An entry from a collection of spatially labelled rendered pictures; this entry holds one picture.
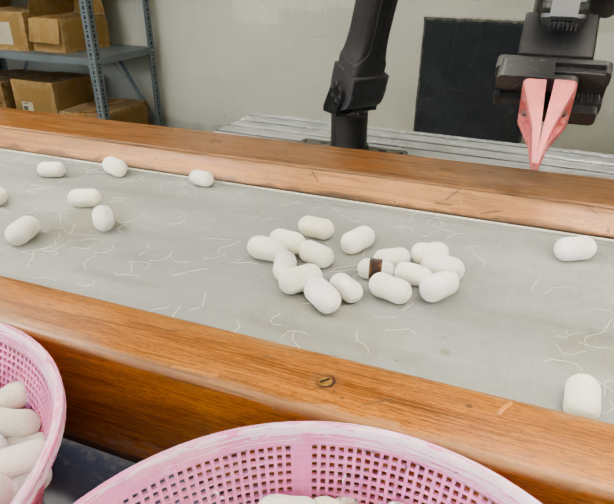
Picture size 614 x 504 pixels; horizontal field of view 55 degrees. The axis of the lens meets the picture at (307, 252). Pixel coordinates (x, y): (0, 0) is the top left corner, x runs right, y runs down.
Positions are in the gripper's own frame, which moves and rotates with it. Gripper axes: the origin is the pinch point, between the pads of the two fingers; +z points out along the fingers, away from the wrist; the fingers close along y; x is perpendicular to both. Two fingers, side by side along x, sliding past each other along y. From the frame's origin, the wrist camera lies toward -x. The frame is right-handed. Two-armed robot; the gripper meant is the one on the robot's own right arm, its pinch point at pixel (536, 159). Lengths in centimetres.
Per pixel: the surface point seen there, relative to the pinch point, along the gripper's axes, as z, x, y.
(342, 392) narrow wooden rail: 27.3, -16.9, -8.4
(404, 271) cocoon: 15.0, -4.7, -8.7
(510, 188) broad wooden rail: -0.8, 7.6, -1.9
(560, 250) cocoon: 8.3, 1.2, 3.4
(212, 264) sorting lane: 17.9, -5.2, -25.4
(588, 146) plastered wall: -112, 167, 22
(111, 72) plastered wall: -128, 168, -216
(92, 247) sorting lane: 18.8, -5.9, -37.7
